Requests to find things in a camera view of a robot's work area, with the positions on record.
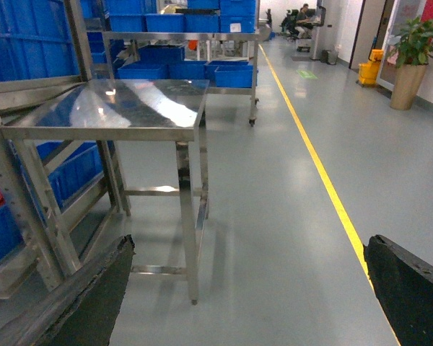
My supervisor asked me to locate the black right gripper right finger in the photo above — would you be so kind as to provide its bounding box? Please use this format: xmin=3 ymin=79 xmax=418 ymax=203
xmin=364 ymin=235 xmax=433 ymax=345

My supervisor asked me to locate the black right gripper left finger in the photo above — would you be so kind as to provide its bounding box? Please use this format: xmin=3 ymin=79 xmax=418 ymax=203
xmin=0 ymin=235 xmax=135 ymax=345

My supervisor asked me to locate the stainless steel shelf rack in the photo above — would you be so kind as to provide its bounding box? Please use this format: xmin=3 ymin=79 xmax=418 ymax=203
xmin=0 ymin=1 xmax=128 ymax=299

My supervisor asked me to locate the stainless steel table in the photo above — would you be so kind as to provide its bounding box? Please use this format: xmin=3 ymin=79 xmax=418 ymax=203
xmin=11 ymin=79 xmax=209 ymax=304

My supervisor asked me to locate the yellow mop bucket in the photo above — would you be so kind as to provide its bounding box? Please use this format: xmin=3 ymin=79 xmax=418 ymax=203
xmin=357 ymin=49 xmax=383 ymax=87

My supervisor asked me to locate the plant in tan pot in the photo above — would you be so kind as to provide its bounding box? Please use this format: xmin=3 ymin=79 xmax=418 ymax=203
xmin=390 ymin=16 xmax=433 ymax=110

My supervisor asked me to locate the stainless steel wheeled cart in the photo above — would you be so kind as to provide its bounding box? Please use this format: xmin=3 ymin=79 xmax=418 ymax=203
xmin=102 ymin=1 xmax=259 ymax=125

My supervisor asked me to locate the seated person at desk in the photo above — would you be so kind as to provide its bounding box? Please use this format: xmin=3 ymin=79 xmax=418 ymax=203
xmin=295 ymin=4 xmax=312 ymax=38

